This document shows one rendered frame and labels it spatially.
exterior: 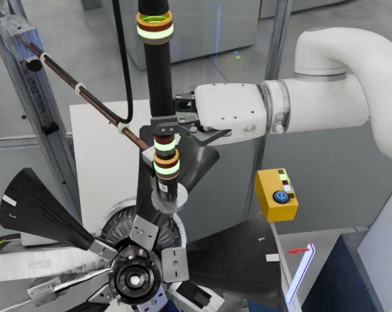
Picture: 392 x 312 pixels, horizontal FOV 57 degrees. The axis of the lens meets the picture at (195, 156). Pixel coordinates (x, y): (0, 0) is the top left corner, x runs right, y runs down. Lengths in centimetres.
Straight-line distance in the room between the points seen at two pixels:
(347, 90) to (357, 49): 10
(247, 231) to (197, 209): 103
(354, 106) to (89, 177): 78
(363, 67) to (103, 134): 78
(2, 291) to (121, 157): 152
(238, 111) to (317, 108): 12
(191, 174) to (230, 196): 110
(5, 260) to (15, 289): 132
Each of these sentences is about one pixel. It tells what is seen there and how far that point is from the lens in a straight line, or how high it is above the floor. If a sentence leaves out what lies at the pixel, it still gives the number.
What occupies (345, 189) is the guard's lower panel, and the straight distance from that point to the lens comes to 215.
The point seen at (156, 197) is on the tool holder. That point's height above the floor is 146.
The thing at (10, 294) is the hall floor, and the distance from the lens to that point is 242.
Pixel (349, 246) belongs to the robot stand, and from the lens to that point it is 135.
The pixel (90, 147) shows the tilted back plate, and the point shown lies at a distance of 110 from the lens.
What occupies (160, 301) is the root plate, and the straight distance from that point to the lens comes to 99.
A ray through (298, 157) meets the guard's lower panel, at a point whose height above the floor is 75.
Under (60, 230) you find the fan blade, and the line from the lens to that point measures 92.
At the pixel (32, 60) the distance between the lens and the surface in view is 110.
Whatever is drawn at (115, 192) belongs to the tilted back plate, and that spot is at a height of 116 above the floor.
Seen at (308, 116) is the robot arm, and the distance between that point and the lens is 56.
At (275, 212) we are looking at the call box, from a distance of 121.
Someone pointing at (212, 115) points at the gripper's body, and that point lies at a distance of 52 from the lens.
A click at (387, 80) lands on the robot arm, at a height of 176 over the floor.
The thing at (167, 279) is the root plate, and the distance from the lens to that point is 91.
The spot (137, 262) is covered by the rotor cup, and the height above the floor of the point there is 125.
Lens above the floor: 201
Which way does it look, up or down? 46 degrees down
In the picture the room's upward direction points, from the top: straight up
